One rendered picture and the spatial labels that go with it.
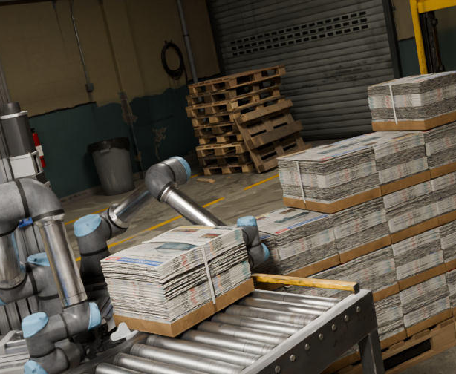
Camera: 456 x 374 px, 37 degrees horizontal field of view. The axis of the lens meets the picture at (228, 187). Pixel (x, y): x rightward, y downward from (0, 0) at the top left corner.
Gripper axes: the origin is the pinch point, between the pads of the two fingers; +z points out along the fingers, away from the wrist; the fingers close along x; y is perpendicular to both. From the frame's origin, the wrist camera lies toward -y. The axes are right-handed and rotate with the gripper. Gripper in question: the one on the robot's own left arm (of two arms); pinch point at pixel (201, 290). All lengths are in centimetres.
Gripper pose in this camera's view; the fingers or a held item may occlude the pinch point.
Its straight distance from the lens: 248.1
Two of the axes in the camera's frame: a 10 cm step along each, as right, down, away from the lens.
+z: -6.6, 2.7, -7.0
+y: -2.0, -9.6, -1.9
